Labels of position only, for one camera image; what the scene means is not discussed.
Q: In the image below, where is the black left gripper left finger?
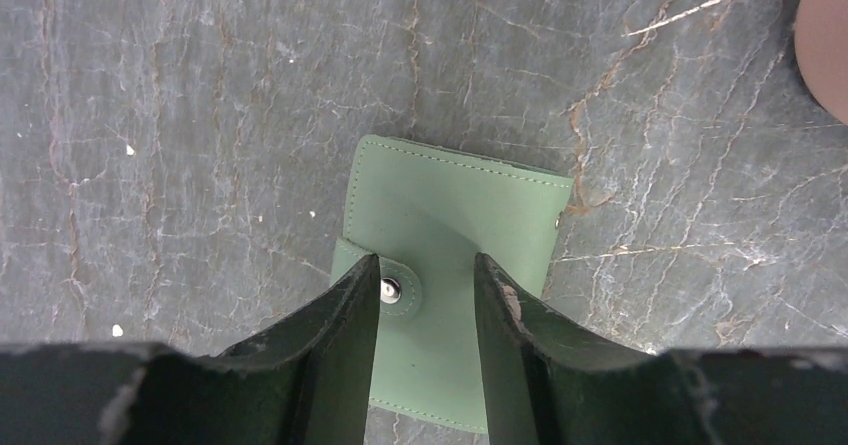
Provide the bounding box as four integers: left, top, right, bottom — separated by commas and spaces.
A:
1, 255, 380, 444

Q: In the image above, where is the pink oval card tray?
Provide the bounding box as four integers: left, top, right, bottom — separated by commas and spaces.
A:
794, 0, 847, 124

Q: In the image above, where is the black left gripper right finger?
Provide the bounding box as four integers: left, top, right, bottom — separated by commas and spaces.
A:
474, 253, 847, 444

